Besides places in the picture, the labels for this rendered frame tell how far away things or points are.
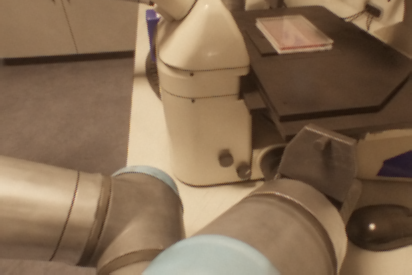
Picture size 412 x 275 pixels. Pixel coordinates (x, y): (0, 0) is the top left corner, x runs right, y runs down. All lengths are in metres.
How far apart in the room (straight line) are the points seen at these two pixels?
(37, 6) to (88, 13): 0.34
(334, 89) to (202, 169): 0.23
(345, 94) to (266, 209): 0.23
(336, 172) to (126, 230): 0.20
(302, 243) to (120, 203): 0.18
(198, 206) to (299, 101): 0.24
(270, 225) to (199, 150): 0.29
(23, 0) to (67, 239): 2.46
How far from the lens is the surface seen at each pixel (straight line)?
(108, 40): 2.67
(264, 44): 0.51
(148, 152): 0.61
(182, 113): 0.44
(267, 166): 0.49
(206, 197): 0.53
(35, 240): 0.32
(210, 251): 0.17
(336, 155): 0.28
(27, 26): 2.76
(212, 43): 0.38
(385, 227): 0.51
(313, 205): 0.26
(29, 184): 0.31
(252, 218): 0.21
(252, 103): 0.41
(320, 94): 0.41
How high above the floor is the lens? 1.16
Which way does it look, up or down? 37 degrees down
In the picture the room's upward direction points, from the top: 1 degrees counter-clockwise
